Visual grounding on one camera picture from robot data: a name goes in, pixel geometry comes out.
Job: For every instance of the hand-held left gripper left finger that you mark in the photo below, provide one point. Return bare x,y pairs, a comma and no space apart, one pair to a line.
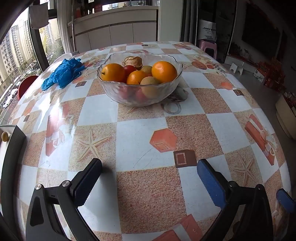
85,180

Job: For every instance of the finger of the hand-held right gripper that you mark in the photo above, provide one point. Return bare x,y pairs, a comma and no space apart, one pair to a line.
284,200

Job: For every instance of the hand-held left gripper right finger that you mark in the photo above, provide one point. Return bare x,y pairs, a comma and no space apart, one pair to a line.
211,183

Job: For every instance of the white cardboard box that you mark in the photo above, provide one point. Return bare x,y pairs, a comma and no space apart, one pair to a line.
12,148

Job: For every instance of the clear glass bowl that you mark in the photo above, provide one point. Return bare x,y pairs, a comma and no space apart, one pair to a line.
108,90

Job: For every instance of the pile of blue gloves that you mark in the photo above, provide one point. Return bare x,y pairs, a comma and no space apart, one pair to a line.
62,71

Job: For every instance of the red chair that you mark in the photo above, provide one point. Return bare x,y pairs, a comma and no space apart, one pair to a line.
26,84

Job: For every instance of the small orange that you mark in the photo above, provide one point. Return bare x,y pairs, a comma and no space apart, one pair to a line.
136,77

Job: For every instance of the small white step stool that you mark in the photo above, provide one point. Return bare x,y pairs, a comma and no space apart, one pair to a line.
235,67

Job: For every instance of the tan round fruit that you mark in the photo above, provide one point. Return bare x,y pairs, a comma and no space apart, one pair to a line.
150,81

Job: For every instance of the red apple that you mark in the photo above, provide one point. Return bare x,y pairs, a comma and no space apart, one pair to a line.
129,69

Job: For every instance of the stack of red boxes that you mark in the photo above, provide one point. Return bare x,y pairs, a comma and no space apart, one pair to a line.
274,74

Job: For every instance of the yellow-green round fruit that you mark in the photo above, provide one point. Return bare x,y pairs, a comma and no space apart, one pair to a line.
146,69

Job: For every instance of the white low stand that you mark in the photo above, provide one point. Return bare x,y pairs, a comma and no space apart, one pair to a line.
247,61

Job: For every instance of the white plastic chair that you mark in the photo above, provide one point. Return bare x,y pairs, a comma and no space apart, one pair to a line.
62,55

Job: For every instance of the dried brown fruit shell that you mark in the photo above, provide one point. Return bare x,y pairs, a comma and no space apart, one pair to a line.
132,61

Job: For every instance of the pink plastic stool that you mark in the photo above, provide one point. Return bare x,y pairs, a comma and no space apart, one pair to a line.
208,46

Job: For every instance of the metal pole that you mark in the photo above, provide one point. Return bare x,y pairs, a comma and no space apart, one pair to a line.
74,34

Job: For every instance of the white shopping bag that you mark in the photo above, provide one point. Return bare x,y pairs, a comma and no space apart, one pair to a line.
207,30

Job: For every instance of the white cabinet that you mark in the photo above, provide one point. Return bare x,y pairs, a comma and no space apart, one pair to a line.
115,30

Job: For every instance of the black television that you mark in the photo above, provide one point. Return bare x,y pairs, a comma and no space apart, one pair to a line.
261,34

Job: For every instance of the white curtain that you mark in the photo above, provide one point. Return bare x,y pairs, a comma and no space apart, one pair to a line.
64,25

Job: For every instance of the grey curtain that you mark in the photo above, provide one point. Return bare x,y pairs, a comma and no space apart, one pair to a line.
187,20

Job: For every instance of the grey hanging towel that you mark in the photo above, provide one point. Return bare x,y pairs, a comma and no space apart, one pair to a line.
38,16

